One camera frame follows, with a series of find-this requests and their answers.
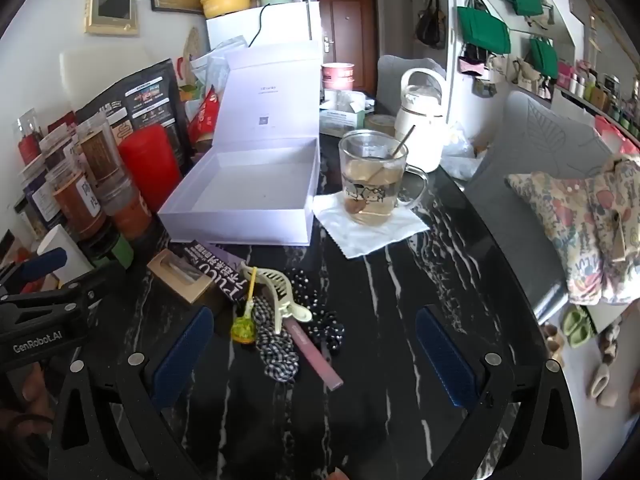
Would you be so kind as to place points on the clear plastic bag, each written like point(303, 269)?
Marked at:
point(460, 152)

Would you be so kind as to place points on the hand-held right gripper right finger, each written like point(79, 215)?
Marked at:
point(445, 360)

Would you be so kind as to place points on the red snack packet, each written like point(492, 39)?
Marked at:
point(205, 115)

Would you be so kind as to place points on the clear jar dark powder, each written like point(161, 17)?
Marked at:
point(60, 147)

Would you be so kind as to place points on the glass mug of tea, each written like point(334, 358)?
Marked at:
point(370, 185)

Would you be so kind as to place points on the clear tissue pack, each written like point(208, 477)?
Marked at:
point(345, 115)

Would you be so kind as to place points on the black lip gloss box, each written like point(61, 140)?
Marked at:
point(227, 285)

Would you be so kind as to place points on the floral cloth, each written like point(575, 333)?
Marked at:
point(565, 210)

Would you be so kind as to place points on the white paper napkin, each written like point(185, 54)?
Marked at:
point(360, 240)

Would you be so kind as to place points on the purple box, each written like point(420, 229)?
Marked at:
point(220, 256)

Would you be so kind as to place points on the beige slippers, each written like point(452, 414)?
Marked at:
point(602, 385)

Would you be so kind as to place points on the small kraft box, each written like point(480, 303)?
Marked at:
point(185, 285)

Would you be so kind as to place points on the grey chair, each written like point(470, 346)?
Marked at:
point(530, 160)
point(390, 75)

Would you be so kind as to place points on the green lollipop yellow stick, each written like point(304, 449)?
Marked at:
point(243, 329)

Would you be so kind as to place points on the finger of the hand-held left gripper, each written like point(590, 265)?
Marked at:
point(87, 290)
point(42, 264)

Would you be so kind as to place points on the checkered scrunchie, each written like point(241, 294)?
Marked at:
point(277, 360)

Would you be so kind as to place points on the pink lip gloss tube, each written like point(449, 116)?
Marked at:
point(315, 360)

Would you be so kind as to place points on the white gift box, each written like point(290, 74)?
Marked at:
point(250, 185)

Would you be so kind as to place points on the cream hair claw clip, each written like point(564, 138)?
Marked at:
point(277, 285)

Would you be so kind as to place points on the green and black jar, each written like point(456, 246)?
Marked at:
point(117, 252)

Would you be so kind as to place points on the brown door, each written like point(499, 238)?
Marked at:
point(350, 35)

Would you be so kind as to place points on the row of bottles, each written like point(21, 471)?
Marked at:
point(600, 100)

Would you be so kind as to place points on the wall intercom panel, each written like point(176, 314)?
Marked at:
point(112, 10)

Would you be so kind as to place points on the black polka dot scrunchie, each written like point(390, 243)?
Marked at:
point(327, 332)

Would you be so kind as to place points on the white fridge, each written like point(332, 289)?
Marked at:
point(280, 25)

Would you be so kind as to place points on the person's left hand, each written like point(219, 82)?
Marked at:
point(30, 390)

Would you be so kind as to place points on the metal stirring spoon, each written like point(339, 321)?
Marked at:
point(402, 145)

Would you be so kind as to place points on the clear jar orange powder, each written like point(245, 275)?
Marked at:
point(130, 210)

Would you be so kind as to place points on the green slippers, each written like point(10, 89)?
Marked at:
point(577, 327)

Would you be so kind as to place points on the green tote bag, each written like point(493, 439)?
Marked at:
point(482, 30)

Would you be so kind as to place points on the tall clear jar brown powder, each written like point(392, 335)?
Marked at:
point(100, 155)

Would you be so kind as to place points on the red canister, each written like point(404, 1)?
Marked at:
point(150, 165)

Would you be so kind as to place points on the brown hanging bag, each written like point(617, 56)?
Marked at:
point(430, 25)

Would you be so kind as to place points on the black coffee bag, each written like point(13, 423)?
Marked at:
point(150, 95)

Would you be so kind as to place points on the white plastic packets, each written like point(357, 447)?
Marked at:
point(217, 62)

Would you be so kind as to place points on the pink bowls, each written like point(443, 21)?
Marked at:
point(337, 77)

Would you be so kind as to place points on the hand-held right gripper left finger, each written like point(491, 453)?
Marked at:
point(182, 355)

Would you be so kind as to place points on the white electric kettle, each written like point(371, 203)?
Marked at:
point(425, 110)

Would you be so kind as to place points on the black beaded hair clip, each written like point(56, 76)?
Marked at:
point(300, 285)

